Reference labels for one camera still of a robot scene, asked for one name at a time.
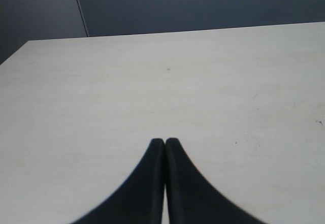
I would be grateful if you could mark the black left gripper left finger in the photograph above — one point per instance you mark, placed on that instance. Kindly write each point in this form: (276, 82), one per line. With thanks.
(140, 198)

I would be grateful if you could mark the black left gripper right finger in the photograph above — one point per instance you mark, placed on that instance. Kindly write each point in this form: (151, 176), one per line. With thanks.
(191, 198)

